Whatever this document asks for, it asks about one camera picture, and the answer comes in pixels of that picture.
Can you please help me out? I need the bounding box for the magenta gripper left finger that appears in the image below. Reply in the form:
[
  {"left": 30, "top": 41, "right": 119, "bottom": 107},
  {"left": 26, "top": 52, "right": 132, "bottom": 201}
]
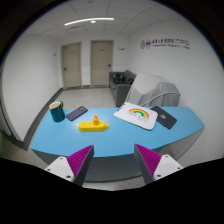
[{"left": 46, "top": 145, "right": 94, "bottom": 186}]

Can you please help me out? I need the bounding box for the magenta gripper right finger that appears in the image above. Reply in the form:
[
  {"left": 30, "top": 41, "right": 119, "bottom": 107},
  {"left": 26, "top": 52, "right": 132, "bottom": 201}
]
[{"left": 134, "top": 144, "right": 182, "bottom": 184}]

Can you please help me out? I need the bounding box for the white rainbow notebook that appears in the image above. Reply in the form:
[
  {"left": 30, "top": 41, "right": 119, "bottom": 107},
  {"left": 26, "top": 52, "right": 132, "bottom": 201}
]
[{"left": 114, "top": 102, "right": 158, "bottom": 130}]

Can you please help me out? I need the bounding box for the purple smartphone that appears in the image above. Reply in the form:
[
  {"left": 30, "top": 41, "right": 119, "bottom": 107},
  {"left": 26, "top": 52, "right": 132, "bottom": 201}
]
[{"left": 67, "top": 106, "right": 88, "bottom": 121}]

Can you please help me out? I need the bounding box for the teal mug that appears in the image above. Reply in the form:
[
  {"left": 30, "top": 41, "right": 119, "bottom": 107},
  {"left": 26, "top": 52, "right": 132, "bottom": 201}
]
[{"left": 49, "top": 101, "right": 65, "bottom": 122}]

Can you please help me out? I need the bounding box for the grey cloth cover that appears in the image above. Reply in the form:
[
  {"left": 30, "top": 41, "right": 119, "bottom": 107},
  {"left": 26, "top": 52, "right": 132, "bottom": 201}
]
[{"left": 125, "top": 74, "right": 180, "bottom": 107}]

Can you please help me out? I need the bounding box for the grey sofa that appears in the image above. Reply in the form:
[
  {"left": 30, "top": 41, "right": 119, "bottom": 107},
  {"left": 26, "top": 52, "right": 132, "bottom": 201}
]
[{"left": 109, "top": 70, "right": 136, "bottom": 106}]

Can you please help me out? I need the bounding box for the black bag on sofa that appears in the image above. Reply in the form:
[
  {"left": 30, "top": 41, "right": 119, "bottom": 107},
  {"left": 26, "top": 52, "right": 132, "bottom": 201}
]
[{"left": 113, "top": 74, "right": 125, "bottom": 84}]

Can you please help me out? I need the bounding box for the left beige door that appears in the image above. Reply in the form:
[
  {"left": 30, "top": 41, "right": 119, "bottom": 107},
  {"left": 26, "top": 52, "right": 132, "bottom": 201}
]
[{"left": 62, "top": 43, "right": 82, "bottom": 89}]

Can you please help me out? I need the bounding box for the beige door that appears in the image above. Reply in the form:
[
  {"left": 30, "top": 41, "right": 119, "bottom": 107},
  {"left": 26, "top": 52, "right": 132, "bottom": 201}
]
[
  {"left": 91, "top": 41, "right": 113, "bottom": 86},
  {"left": 62, "top": 43, "right": 82, "bottom": 89}
]

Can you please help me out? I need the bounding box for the right beige door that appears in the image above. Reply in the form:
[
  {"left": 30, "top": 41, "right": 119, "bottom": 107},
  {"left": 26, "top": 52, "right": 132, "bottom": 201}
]
[{"left": 91, "top": 41, "right": 113, "bottom": 86}]

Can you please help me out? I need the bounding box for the ceiling light strip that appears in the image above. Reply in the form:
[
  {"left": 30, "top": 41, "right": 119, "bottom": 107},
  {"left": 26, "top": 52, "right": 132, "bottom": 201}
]
[{"left": 64, "top": 17, "right": 114, "bottom": 26}]

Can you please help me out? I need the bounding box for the wall logo sign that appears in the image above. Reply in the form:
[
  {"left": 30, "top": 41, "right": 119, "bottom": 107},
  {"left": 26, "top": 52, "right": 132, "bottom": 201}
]
[{"left": 140, "top": 38, "right": 190, "bottom": 50}]

